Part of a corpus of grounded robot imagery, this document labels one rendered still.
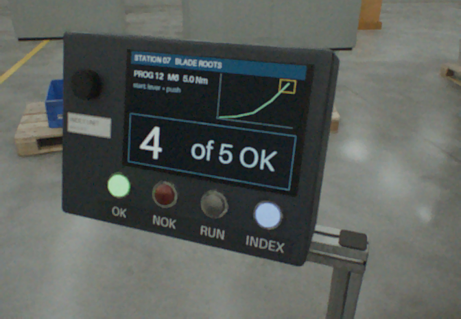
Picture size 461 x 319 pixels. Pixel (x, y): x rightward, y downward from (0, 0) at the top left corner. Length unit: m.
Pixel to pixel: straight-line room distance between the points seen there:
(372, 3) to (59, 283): 8.06
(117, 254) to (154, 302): 0.37
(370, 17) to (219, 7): 4.00
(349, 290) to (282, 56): 0.26
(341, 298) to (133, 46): 0.35
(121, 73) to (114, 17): 7.11
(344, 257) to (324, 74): 0.21
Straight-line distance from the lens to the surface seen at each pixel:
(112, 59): 0.40
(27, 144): 3.22
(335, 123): 3.42
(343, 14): 6.57
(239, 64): 0.35
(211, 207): 0.36
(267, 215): 0.35
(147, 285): 1.91
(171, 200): 0.38
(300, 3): 6.29
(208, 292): 1.85
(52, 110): 3.22
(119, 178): 0.40
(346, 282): 0.48
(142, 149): 0.39
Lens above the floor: 1.32
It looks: 26 degrees down
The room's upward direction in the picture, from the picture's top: straight up
